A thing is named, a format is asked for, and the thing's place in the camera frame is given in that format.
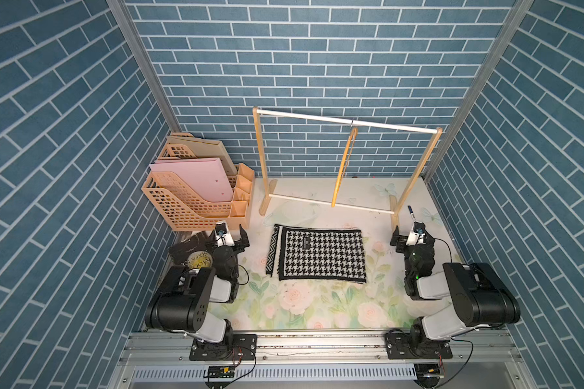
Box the black white houndstooth scarf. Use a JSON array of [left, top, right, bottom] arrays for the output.
[[264, 224, 367, 284]]

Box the wooden clothes hanger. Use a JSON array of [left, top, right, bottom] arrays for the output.
[[331, 126, 359, 207]]

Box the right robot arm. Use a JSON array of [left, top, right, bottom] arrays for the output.
[[390, 222, 521, 352]]

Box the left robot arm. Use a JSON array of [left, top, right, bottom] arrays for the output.
[[145, 222, 250, 353]]

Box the floral table mat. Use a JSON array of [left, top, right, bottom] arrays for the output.
[[209, 178, 450, 331]]

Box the wooden clothes rack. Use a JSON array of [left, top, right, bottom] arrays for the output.
[[252, 106, 444, 229]]

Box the pink file folder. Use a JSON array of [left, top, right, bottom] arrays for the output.
[[149, 157, 233, 203]]

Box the peach plastic file organizer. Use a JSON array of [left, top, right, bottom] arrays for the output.
[[142, 132, 255, 232]]

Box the beige file folder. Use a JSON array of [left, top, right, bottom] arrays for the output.
[[167, 135, 238, 176]]

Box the small green circuit board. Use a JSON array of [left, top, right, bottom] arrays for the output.
[[204, 366, 235, 381]]

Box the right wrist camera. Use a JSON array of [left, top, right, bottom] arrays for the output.
[[407, 221, 426, 246]]

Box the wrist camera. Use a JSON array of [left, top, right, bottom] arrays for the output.
[[214, 221, 235, 246], [407, 221, 426, 246]]

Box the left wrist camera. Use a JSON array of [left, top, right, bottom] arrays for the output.
[[214, 221, 235, 246]]

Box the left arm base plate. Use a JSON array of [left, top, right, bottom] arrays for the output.
[[189, 333, 258, 361]]

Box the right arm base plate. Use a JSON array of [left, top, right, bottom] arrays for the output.
[[384, 332, 454, 361]]

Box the aluminium mounting rail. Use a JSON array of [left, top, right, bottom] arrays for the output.
[[110, 330, 535, 388]]

